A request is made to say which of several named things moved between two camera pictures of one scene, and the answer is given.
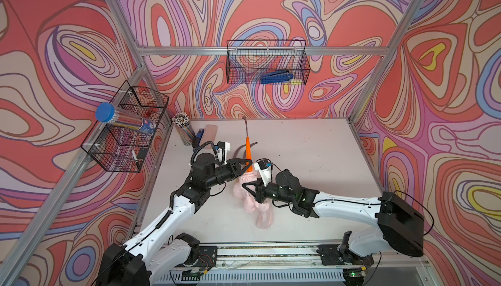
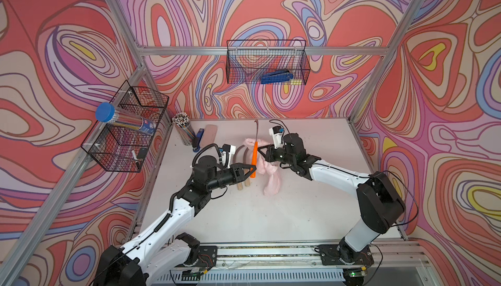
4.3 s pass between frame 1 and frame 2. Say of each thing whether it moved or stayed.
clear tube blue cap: stayed
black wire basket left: stayed
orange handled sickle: moved
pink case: stayed
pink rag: moved
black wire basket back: stayed
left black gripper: stayed
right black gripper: moved
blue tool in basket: stayed
